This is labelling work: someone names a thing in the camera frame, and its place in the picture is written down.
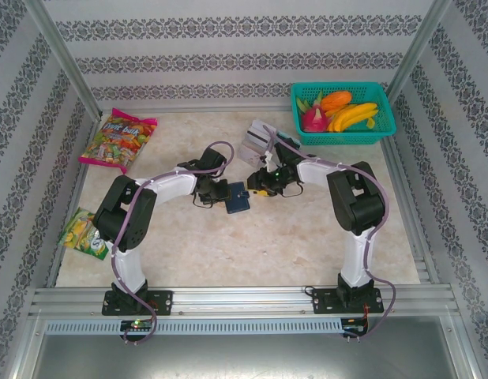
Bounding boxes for navy blue card holder wallet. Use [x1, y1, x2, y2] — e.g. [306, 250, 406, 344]
[223, 180, 252, 216]

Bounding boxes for clear acrylic card stand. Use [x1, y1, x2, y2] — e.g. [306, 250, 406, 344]
[238, 120, 301, 167]

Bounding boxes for stack of grey plates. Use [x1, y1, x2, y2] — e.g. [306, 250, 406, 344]
[274, 131, 301, 150]

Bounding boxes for white striped card stack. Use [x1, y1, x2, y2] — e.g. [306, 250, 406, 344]
[248, 121, 276, 146]

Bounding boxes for pink dragon fruit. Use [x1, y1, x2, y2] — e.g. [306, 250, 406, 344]
[300, 103, 328, 133]

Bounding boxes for teal plastic basket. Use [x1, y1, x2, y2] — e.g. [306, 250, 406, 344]
[290, 81, 398, 146]

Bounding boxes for orange mango fruit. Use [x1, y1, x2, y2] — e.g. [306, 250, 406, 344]
[320, 90, 354, 112]

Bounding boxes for yellow banana bunch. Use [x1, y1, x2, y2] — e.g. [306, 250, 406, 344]
[326, 101, 380, 133]

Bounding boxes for pink candy bag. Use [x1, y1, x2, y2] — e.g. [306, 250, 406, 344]
[77, 107, 159, 175]

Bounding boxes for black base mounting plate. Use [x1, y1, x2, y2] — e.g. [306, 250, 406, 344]
[309, 287, 386, 316]
[101, 290, 175, 317]

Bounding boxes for green candy bag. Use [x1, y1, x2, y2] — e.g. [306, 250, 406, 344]
[57, 208, 111, 261]

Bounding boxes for wide aluminium mounting rail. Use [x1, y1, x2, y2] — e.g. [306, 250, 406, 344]
[28, 284, 461, 317]

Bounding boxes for aluminium frame rail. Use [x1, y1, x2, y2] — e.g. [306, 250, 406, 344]
[380, 136, 442, 286]
[44, 114, 103, 288]

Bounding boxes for slotted grey cable duct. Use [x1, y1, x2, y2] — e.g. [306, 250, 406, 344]
[43, 317, 344, 336]

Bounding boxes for aluminium frame post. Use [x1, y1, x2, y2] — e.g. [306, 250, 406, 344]
[22, 0, 103, 118]
[385, 0, 453, 104]

